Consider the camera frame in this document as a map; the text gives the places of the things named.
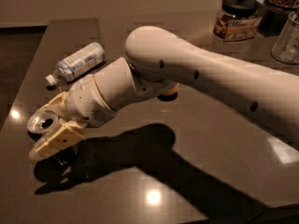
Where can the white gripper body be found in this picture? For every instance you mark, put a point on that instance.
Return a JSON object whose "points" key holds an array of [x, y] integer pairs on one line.
{"points": [[83, 103]]}

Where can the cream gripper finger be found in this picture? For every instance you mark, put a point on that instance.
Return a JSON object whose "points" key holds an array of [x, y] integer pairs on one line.
{"points": [[56, 104], [60, 136]]}

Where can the green soda can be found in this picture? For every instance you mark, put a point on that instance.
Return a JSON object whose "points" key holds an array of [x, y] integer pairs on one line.
{"points": [[38, 125]]}

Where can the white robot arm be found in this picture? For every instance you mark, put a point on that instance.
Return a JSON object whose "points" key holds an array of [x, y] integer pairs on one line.
{"points": [[155, 62]]}

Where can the clear plastic water bottle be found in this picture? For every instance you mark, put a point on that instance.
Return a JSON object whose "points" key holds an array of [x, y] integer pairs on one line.
{"points": [[77, 64]]}

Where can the orange fruit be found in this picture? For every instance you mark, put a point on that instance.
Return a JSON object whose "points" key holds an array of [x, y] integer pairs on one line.
{"points": [[171, 91]]}

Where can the glass jar with black lid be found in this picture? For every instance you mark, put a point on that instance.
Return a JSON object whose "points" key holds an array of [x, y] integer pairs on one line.
{"points": [[237, 20]]}

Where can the clear glass jar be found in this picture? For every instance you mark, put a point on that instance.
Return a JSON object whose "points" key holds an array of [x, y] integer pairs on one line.
{"points": [[286, 48]]}

